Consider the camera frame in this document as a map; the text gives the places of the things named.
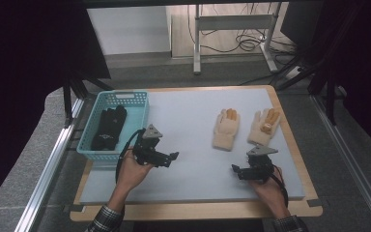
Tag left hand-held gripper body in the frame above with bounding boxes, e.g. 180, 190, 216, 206
131, 124, 169, 167

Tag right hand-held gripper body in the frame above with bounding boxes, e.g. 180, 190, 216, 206
243, 145, 278, 185

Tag teal plastic basket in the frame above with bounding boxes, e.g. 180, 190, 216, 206
76, 90, 151, 162

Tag beige glove with orange fingers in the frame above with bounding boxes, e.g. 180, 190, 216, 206
246, 107, 282, 147

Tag beige glove with orange fingertips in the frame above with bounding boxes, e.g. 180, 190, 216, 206
212, 108, 242, 152

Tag black glove with white print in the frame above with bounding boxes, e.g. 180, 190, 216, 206
90, 104, 128, 152

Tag person's left hand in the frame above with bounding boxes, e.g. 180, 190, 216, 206
112, 150, 156, 198

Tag person's right hand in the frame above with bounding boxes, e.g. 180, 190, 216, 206
248, 166, 290, 218

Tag grey foam mat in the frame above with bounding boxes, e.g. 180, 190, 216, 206
79, 88, 306, 206

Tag black tripod stand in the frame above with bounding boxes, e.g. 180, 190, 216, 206
62, 72, 114, 129

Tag black metal stand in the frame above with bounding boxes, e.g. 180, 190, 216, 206
275, 47, 340, 127

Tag white panel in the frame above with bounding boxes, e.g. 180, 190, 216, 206
86, 6, 172, 56

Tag dark curtain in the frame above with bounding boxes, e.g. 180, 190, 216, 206
318, 0, 371, 159
0, 0, 112, 214

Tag left hand-held gripper cable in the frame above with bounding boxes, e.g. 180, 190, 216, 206
115, 128, 148, 185

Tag hand-held gripper cable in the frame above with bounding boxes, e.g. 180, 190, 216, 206
271, 164, 290, 208
115, 128, 148, 185

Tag right hand-held gripper cable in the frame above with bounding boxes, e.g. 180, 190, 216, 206
271, 164, 290, 208

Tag aluminium rail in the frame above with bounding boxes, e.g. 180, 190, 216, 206
310, 95, 371, 232
14, 97, 87, 232

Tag black floor cables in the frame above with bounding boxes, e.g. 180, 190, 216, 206
186, 3, 301, 55

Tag white metal desk frame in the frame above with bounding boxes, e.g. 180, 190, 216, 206
192, 3, 279, 75

